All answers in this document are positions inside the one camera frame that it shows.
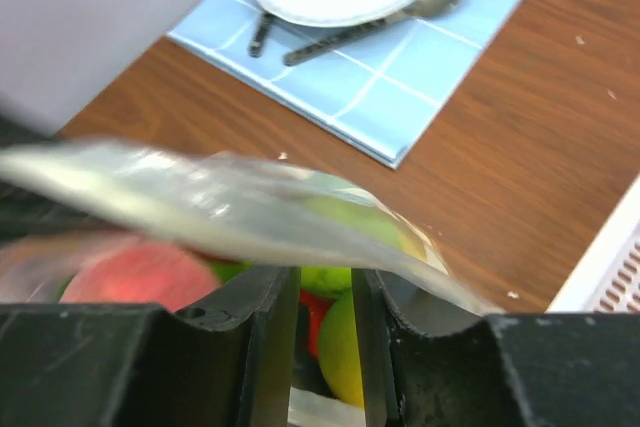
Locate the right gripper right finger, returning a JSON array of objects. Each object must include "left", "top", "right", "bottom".
[{"left": 352, "top": 269, "right": 639, "bottom": 426}]

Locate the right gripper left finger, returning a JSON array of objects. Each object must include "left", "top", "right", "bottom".
[{"left": 1, "top": 266, "right": 299, "bottom": 426}]

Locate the red fake apple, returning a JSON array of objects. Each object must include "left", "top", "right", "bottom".
[{"left": 60, "top": 241, "right": 222, "bottom": 312}]

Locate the white plastic basket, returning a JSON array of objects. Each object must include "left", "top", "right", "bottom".
[{"left": 547, "top": 181, "right": 639, "bottom": 313}]

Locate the polka dot zip bag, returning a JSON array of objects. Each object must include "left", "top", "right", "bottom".
[{"left": 0, "top": 136, "right": 504, "bottom": 427}]

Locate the green fake fruit ball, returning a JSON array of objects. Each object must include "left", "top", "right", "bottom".
[{"left": 207, "top": 260, "right": 352, "bottom": 299}]

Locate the red fake chili pepper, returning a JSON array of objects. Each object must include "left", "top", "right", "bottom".
[{"left": 299, "top": 290, "right": 334, "bottom": 358}]

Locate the yellow fake fruit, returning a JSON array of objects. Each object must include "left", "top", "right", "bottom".
[{"left": 317, "top": 292, "right": 364, "bottom": 408}]

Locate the dark green fake avocado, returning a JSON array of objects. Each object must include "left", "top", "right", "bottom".
[{"left": 304, "top": 196, "right": 428, "bottom": 262}]

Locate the blue grid placemat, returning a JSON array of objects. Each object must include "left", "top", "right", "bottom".
[{"left": 167, "top": 0, "right": 522, "bottom": 168}]

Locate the metal spoon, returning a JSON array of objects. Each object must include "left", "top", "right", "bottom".
[{"left": 283, "top": 0, "right": 461, "bottom": 67}]

